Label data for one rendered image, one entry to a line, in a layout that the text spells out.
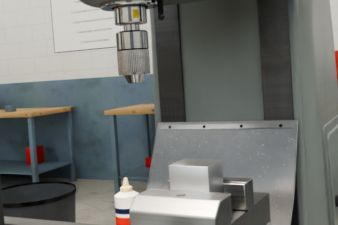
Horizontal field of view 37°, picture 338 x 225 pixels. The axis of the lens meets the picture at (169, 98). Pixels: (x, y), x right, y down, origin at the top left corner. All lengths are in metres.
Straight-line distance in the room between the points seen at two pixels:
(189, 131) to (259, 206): 0.36
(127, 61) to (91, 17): 5.18
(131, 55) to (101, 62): 5.09
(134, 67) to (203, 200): 0.21
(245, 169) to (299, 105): 0.17
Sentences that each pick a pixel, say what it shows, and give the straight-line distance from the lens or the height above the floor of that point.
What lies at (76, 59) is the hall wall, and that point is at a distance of 6.00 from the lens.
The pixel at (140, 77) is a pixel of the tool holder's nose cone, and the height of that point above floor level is 1.20.
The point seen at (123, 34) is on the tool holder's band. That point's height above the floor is 1.26.
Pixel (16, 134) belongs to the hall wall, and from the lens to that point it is 6.68.
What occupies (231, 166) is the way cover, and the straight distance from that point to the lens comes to 1.04.
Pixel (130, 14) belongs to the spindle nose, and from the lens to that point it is 0.72.
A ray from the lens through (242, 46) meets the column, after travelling 1.06.
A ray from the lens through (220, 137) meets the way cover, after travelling 1.07.
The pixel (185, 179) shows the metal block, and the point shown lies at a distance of 0.69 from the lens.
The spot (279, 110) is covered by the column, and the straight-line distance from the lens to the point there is 1.04.
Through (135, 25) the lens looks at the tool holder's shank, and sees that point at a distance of 0.73.
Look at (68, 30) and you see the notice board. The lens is 6.08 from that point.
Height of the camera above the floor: 1.21
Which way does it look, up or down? 3 degrees down
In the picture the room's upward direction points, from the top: 4 degrees counter-clockwise
